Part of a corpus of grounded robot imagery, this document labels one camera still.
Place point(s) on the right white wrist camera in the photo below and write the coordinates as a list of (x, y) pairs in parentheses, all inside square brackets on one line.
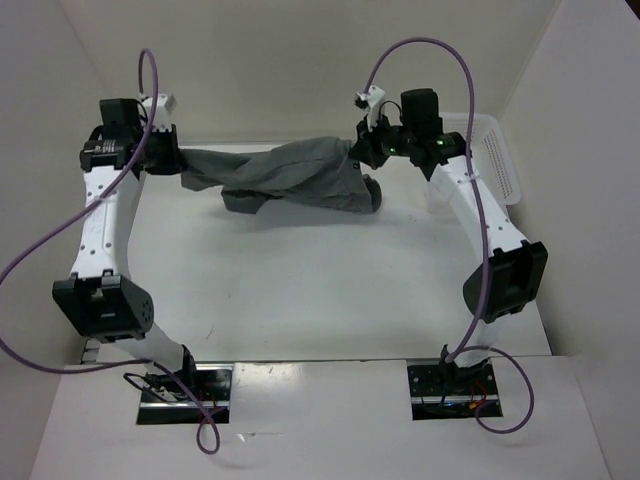
[(370, 101)]

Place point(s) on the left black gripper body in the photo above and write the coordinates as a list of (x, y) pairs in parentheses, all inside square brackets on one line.
[(160, 152)]

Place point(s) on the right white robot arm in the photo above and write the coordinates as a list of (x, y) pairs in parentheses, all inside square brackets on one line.
[(510, 267)]

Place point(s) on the grey shorts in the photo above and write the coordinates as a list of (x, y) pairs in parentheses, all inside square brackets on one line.
[(316, 172)]

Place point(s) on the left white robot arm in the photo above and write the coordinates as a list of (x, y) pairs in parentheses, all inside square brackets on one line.
[(136, 138)]

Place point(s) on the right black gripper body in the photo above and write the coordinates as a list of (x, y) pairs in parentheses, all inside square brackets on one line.
[(383, 141)]

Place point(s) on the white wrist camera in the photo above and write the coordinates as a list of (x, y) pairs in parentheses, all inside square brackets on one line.
[(370, 101), (166, 103)]

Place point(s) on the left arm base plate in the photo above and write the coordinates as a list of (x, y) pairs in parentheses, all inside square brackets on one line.
[(162, 402)]

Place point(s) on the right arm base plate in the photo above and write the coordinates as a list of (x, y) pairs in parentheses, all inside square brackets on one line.
[(432, 399)]

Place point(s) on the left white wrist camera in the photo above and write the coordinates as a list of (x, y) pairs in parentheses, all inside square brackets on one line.
[(166, 103)]

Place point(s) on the white plastic basket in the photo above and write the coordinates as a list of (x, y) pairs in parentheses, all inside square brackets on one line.
[(491, 157)]

